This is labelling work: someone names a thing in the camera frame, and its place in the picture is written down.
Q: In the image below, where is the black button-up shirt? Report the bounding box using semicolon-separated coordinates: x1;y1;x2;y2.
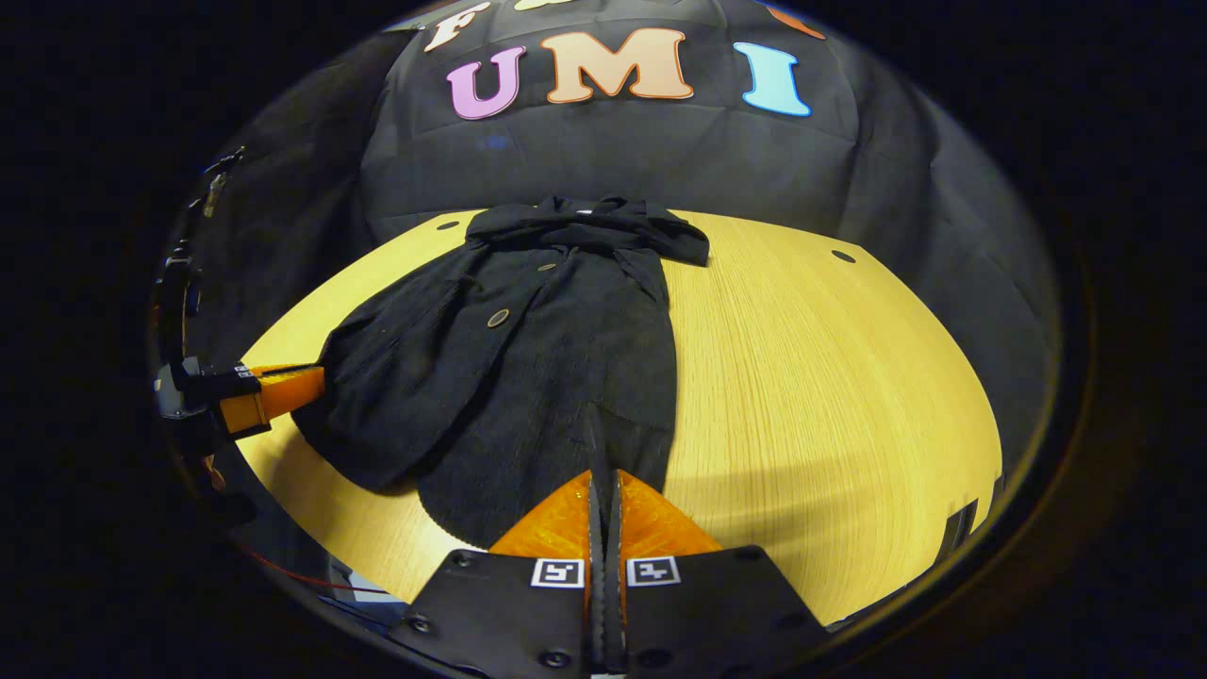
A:
292;195;711;550

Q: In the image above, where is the black backdrop cloth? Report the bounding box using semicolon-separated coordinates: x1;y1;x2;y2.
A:
179;0;1062;472

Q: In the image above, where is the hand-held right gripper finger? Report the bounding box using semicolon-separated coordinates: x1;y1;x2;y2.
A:
608;470;831;675
391;470;604;675

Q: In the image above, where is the red cable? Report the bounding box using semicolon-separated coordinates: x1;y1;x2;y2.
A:
240;552;388;597

